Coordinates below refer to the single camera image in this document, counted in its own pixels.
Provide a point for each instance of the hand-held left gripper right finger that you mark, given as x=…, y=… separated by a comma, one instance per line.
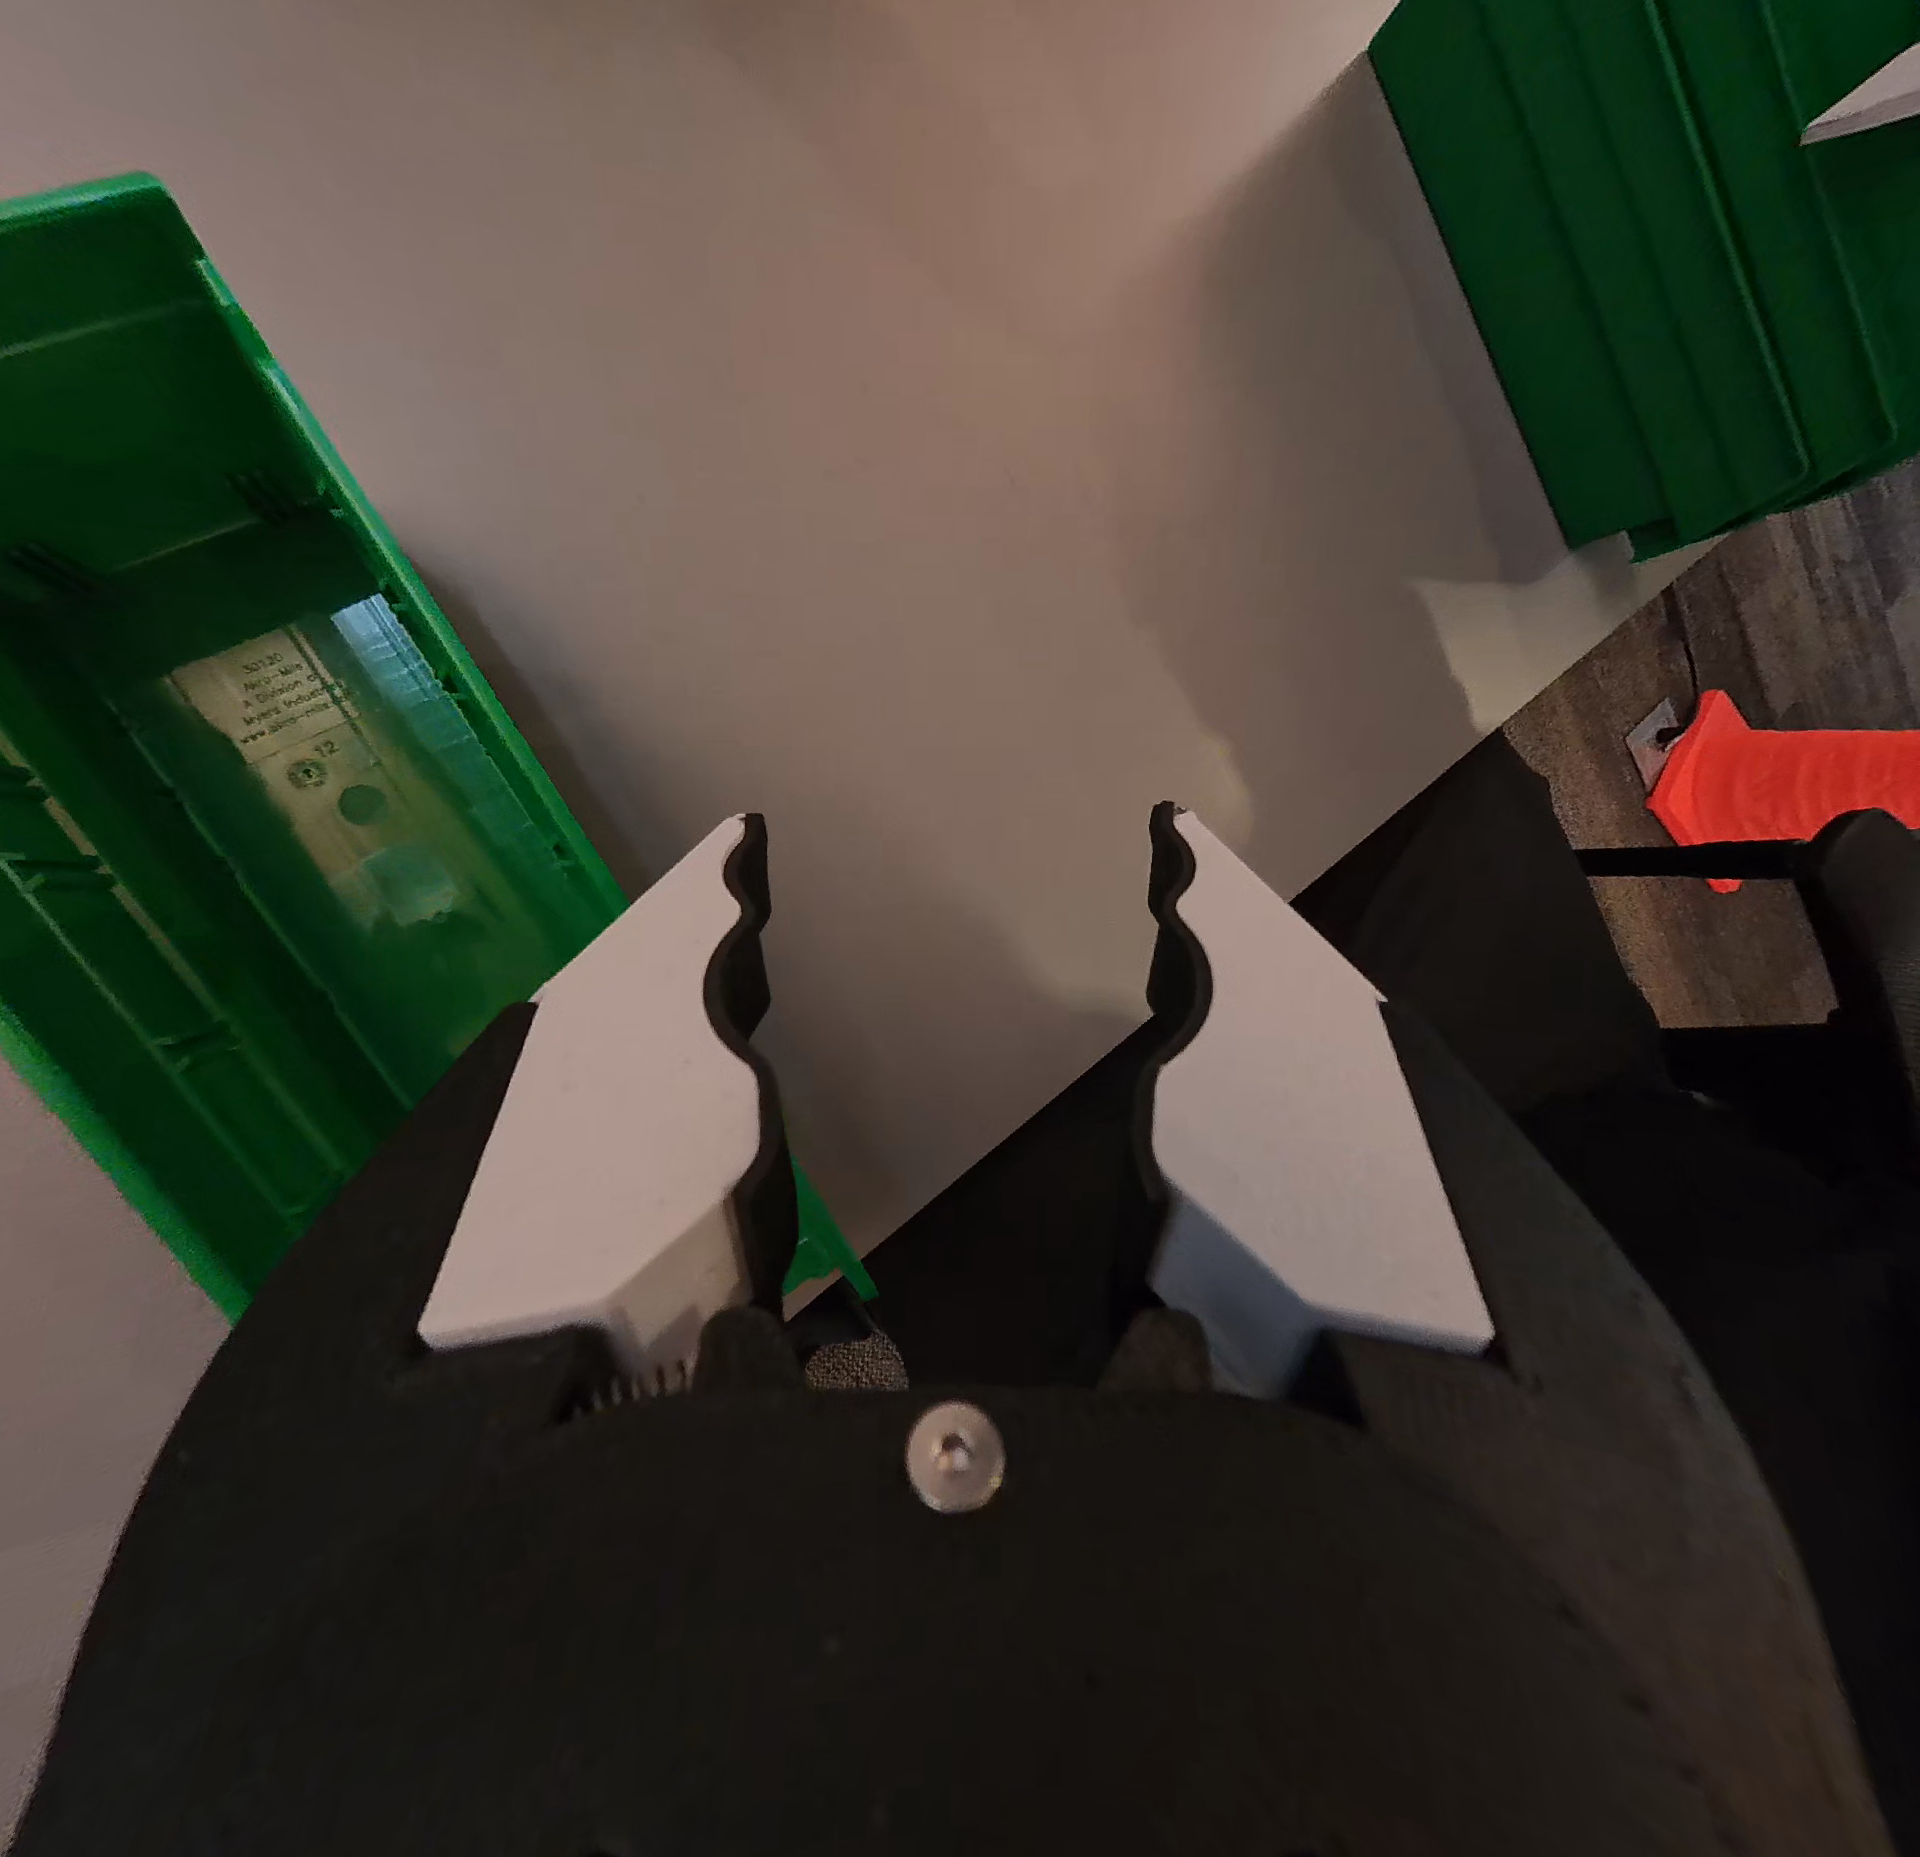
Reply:
x=1305, y=1152

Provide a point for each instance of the orange traffic cone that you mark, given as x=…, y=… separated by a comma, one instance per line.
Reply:
x=1771, y=793

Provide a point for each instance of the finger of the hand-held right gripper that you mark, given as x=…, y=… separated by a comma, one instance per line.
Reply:
x=1883, y=105

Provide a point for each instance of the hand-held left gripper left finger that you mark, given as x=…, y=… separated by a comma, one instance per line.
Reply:
x=615, y=1152

